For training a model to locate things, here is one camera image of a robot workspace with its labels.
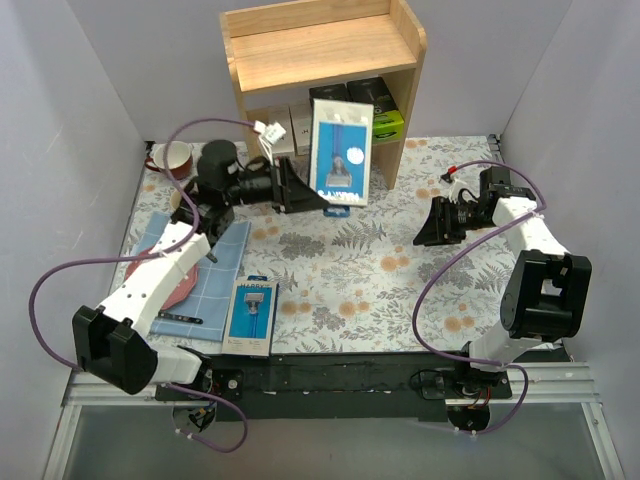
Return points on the blue Harry's razor pack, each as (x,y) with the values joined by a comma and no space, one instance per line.
(341,147)
(251,317)

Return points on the pink dotted plate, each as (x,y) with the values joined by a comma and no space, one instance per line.
(182,290)

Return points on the red ceramic mug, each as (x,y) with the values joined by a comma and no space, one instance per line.
(178,156)

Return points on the green black Gillette razor box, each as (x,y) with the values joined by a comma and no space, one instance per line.
(388,122)
(336,92)

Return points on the cream ceramic mug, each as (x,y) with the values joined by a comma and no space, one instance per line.
(175,200)

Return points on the blue checked cloth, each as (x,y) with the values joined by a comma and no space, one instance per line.
(210,298)

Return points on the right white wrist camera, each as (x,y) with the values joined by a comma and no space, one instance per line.
(452,182)

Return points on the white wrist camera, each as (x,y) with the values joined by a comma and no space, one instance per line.
(268,136)
(452,182)

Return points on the knife with wooden handle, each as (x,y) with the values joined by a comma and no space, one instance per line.
(180,318)

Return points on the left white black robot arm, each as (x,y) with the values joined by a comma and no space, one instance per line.
(110,339)

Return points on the floral patterned tablecloth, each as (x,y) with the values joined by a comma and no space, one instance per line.
(358,284)

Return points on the wooden two-tier shelf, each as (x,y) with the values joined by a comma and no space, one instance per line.
(315,43)

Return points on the aluminium rail frame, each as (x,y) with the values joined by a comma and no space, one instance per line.
(553,427)

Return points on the white Harry's razor box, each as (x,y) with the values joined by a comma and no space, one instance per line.
(301,120)

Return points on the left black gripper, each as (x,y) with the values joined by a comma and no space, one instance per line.
(282,185)

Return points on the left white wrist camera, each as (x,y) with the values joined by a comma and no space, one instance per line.
(268,136)

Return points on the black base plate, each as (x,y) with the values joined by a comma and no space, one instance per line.
(361,385)

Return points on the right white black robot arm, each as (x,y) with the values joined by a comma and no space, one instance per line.
(544,298)

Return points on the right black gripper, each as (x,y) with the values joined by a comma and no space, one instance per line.
(448,220)

